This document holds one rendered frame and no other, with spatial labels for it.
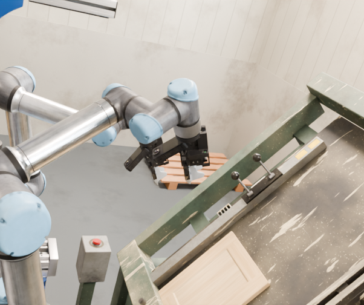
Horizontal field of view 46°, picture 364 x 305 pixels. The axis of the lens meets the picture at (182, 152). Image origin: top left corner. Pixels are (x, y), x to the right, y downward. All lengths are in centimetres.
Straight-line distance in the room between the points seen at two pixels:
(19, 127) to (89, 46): 320
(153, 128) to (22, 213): 36
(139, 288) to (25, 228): 112
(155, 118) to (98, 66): 389
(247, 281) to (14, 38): 370
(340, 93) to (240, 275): 88
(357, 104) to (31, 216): 140
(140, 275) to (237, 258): 47
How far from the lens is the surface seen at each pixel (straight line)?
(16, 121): 170
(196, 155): 119
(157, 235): 210
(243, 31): 536
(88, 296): 221
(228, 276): 176
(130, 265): 207
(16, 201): 89
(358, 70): 419
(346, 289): 148
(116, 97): 112
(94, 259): 202
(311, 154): 191
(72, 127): 106
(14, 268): 101
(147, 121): 102
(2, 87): 155
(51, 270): 186
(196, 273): 185
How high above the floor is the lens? 216
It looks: 23 degrees down
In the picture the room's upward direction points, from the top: 16 degrees clockwise
